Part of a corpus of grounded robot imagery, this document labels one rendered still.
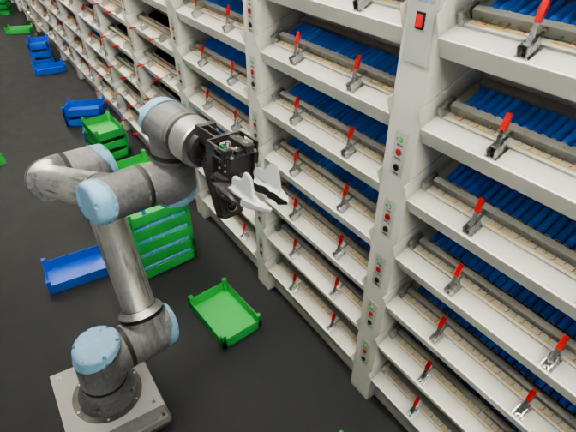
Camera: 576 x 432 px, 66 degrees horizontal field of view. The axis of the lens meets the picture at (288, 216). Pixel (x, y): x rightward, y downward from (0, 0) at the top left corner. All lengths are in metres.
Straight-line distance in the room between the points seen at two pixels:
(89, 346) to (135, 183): 0.79
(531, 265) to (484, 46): 0.46
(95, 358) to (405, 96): 1.17
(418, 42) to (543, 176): 0.37
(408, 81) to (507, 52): 0.23
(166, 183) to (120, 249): 0.62
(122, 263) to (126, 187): 0.65
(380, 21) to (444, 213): 0.47
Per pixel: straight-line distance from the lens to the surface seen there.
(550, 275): 1.06
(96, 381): 1.62
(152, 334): 1.61
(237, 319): 2.09
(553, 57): 0.93
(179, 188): 0.95
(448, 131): 1.07
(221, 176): 0.77
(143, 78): 2.97
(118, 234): 1.50
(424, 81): 1.05
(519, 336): 1.20
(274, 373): 1.92
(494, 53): 0.95
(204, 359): 1.98
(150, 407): 1.73
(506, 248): 1.09
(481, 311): 1.22
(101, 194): 0.89
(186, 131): 0.82
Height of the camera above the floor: 1.60
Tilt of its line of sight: 37 degrees down
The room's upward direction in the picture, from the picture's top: straight up
